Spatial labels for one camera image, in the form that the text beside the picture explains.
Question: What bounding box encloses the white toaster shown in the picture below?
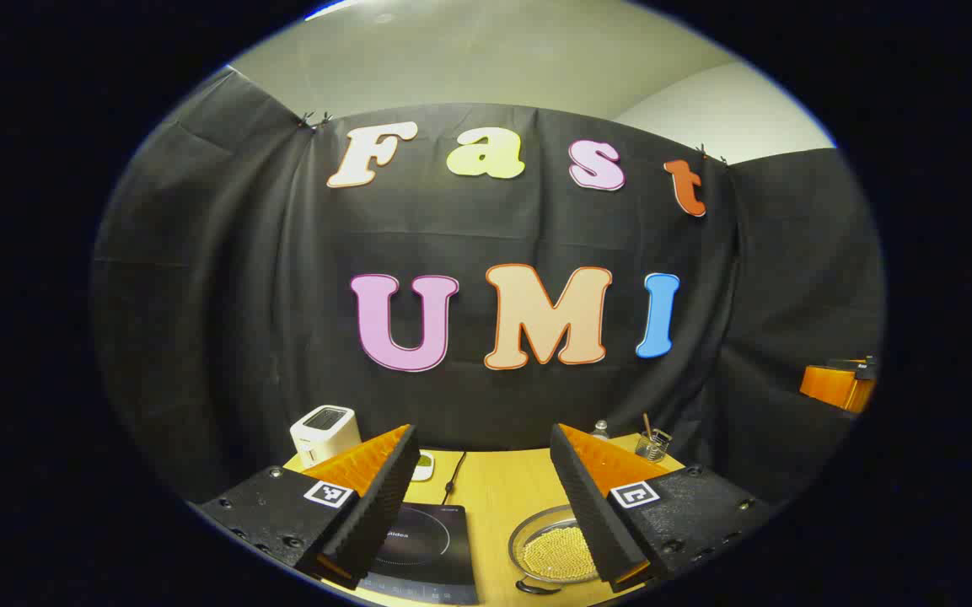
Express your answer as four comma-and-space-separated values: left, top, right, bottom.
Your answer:
290, 406, 362, 469

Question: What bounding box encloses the black power cable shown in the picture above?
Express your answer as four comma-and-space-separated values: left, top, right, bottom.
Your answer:
443, 451, 467, 505

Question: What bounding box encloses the black induction cooktop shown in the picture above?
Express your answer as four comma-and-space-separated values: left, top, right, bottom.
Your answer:
359, 502, 480, 606

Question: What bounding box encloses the steel pot with black handles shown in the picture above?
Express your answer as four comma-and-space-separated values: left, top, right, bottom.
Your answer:
508, 504, 613, 595

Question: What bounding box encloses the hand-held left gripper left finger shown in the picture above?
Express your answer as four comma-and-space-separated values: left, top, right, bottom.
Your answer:
191, 424, 422, 591

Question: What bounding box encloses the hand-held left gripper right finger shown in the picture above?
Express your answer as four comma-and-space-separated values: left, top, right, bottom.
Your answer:
550, 423, 777, 594

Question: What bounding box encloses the clear glass utensil holder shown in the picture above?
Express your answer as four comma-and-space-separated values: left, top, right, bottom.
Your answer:
636, 428, 672, 463

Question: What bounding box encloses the pile of yellow soybeans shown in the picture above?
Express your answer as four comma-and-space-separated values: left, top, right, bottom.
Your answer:
522, 524, 600, 583

